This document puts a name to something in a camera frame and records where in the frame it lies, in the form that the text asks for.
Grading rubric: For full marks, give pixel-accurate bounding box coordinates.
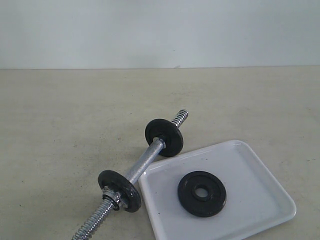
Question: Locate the white plastic tray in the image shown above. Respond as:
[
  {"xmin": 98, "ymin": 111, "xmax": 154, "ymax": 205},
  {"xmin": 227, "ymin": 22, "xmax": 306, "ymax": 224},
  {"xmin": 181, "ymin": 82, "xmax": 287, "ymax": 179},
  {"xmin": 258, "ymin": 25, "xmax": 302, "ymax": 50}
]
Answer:
[{"xmin": 138, "ymin": 140, "xmax": 297, "ymax": 240}]

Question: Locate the chrome threaded dumbbell bar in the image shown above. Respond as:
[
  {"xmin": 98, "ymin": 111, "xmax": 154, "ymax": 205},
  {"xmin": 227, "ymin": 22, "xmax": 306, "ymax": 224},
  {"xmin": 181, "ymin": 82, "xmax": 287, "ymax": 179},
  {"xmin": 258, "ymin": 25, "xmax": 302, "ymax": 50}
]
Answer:
[{"xmin": 72, "ymin": 109, "xmax": 189, "ymax": 240}]

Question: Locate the black weight plate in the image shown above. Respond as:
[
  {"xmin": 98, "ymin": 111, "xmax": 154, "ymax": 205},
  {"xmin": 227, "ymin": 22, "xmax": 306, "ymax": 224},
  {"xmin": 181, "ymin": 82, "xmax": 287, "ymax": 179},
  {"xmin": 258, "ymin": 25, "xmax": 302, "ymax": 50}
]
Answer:
[
  {"xmin": 145, "ymin": 118, "xmax": 184, "ymax": 158},
  {"xmin": 177, "ymin": 171, "xmax": 227, "ymax": 218},
  {"xmin": 97, "ymin": 170, "xmax": 142, "ymax": 213}
]

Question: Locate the chrome star collar nut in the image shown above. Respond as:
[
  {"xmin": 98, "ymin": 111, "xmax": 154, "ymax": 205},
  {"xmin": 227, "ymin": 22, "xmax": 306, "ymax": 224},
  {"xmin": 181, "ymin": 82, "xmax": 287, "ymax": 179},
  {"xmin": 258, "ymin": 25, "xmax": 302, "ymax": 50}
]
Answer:
[{"xmin": 102, "ymin": 186, "xmax": 124, "ymax": 211}]

